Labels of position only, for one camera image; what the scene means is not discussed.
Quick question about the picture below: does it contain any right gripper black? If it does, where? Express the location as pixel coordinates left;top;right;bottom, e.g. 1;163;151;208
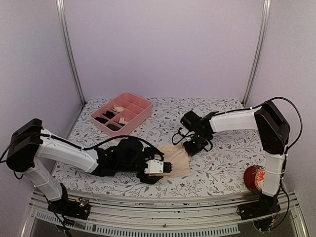
183;132;210;156

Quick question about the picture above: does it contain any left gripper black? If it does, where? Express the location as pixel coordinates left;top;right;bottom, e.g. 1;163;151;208
118;148;163;185

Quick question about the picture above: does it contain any peach underwear pile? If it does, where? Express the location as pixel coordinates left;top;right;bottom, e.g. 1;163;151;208
150;144;191;179

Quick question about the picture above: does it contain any pink compartment organizer box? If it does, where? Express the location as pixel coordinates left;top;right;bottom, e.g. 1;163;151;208
91;92;152;137

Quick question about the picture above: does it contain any olive beige underwear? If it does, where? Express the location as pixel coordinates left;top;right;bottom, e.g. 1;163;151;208
106;123;122;131

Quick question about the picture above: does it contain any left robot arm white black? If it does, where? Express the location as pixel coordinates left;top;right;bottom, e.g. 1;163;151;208
0;118;172;220

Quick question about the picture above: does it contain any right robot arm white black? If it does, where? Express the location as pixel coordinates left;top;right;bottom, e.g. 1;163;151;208
180;101;290;220

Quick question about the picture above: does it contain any black rolled underwear back left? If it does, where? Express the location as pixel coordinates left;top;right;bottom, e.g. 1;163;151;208
95;117;108;124

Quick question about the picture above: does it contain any black rolled underwear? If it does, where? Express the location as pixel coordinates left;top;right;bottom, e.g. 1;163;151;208
102;111;116;119
95;117;108;124

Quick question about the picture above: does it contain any black rolled underwear back middle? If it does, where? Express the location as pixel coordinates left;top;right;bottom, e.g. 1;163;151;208
102;111;116;119

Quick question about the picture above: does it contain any beige rolled underwear in box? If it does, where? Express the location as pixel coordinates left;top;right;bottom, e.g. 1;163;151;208
111;104;124;113

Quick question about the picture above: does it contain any floral patterned table mat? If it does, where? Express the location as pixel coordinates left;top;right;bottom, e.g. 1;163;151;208
52;98;265;198

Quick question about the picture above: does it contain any red floral round tin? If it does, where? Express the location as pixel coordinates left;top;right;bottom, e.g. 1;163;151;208
243;165;264;195

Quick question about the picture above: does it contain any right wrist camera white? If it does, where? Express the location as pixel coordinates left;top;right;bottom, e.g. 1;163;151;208
178;127;191;137

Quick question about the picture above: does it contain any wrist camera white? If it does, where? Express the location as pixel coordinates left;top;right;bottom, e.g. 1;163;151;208
144;159;172;174
178;127;191;137

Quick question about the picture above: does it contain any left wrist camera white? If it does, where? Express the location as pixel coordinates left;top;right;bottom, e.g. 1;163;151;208
144;159;172;174

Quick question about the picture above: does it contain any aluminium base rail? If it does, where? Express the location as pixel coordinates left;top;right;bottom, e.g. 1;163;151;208
20;190;309;237

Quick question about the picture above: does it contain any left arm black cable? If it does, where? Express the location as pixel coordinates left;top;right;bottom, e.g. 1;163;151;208
41;134;158;154

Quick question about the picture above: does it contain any right aluminium frame post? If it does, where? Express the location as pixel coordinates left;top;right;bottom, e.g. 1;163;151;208
242;0;271;106

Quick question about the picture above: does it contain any aluminium frame post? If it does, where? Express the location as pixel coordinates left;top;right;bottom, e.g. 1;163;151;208
56;0;86;106
242;0;271;106

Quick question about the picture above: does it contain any left aluminium frame post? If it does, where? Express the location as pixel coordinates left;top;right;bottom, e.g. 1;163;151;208
56;0;86;106

